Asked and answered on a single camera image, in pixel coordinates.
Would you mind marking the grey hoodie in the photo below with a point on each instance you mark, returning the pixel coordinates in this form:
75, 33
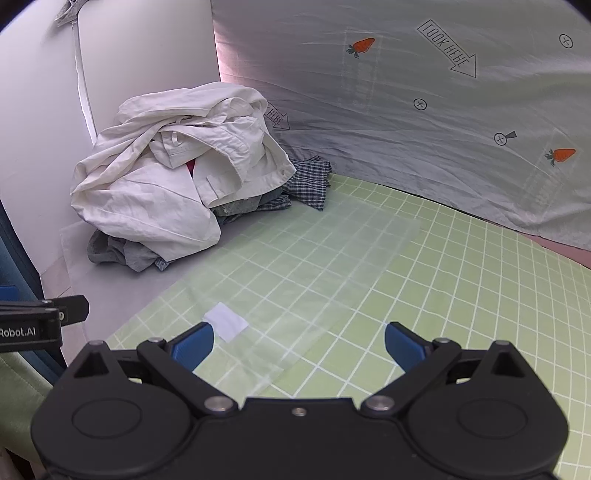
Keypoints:
111, 253

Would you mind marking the plaid checked cloth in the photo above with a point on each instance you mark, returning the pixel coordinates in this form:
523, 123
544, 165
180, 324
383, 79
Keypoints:
308, 182

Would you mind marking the white pants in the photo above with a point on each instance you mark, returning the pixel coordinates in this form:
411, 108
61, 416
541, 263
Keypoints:
152, 203

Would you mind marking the translucent plastic sheet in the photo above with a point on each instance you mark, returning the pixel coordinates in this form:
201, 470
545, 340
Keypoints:
323, 258

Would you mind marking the white paper label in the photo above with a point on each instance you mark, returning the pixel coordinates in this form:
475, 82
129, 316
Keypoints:
225, 322

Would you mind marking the grey printed bed sheet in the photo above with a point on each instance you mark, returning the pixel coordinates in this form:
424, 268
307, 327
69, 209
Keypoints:
415, 138

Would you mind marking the red cloth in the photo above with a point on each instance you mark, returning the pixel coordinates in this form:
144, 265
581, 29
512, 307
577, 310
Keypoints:
190, 167

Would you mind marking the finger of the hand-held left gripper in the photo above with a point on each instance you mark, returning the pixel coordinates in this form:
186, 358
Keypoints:
74, 309

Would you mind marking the pink cloth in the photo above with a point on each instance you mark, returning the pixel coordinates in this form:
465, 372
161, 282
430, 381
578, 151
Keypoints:
568, 251

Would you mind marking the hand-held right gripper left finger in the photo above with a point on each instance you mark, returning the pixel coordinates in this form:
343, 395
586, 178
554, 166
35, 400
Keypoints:
194, 347

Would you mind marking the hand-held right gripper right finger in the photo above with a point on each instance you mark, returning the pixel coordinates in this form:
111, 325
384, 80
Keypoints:
404, 347

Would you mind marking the person's green garment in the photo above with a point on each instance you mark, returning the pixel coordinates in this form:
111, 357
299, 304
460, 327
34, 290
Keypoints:
23, 406

